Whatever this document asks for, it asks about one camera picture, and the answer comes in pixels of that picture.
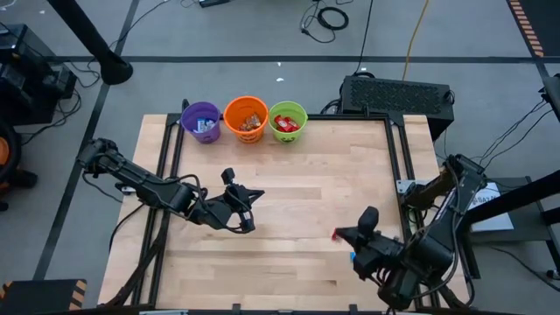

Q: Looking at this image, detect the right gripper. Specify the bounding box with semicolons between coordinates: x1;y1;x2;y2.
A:
337;205;406;282

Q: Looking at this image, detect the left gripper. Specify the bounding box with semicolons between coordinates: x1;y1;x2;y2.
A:
192;166;266;235

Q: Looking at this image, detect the orange halloween bucket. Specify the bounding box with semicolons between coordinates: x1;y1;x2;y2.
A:
222;95;270;144

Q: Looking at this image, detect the green halloween bucket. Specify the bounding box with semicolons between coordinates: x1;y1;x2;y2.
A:
267;101;310;145

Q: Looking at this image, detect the purple halloween bucket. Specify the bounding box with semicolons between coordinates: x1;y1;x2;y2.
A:
179;101;222;144

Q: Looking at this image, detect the white printed paper sheet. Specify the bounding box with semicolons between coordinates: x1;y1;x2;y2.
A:
467;181;515;234

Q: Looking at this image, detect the black metal stand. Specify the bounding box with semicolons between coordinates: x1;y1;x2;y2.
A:
458;168;560;281

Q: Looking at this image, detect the black hazard striped mat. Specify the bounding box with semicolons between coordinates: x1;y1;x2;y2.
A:
506;0;560;59
0;278;88;315

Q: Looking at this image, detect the black equipment rack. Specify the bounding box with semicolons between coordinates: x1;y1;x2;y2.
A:
0;23;79;127

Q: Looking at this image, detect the black orange floor machine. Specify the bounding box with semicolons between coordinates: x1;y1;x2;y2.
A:
0;120;39;212

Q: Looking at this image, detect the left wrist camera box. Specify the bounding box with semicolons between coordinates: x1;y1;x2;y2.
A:
201;197;235;229

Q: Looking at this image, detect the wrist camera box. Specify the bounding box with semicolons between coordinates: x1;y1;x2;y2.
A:
201;197;235;229
374;239;406;270

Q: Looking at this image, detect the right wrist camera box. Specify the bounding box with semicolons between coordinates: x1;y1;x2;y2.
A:
374;239;406;270

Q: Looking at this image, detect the black table frame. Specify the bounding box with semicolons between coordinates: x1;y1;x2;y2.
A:
99;111;476;312

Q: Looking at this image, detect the black coiled floor cable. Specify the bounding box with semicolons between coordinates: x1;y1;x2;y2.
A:
298;0;351;45

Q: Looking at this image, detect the black hanging cable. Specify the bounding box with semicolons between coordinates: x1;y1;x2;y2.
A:
352;0;376;76

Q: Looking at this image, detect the yellow hanging cable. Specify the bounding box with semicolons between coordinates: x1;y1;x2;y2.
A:
401;0;432;82

